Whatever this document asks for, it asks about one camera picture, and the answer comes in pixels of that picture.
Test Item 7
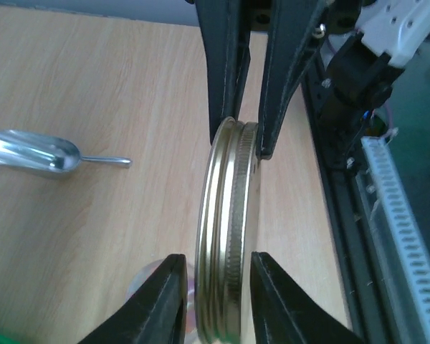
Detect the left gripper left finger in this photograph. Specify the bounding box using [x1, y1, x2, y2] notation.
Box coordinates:
[80, 254, 187, 343]

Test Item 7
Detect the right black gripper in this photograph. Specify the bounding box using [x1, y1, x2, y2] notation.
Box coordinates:
[249, 1, 403, 160]

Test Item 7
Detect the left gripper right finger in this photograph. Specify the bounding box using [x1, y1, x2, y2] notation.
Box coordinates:
[250, 252, 363, 343]

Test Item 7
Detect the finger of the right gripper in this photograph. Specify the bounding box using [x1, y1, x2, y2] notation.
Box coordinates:
[194, 0, 251, 141]

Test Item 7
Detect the gold jar lid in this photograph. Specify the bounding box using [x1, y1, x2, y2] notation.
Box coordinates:
[194, 118, 261, 343]

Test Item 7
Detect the silver metal scoop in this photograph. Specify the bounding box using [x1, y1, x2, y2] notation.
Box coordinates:
[0, 129, 132, 178]

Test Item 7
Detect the clear glass jar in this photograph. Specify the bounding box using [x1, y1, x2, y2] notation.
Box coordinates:
[125, 258, 200, 343]

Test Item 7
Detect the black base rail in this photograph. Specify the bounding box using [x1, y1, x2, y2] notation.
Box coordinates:
[302, 82, 398, 343]

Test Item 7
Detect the light blue cable duct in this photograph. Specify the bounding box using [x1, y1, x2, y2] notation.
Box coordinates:
[361, 137, 430, 343]

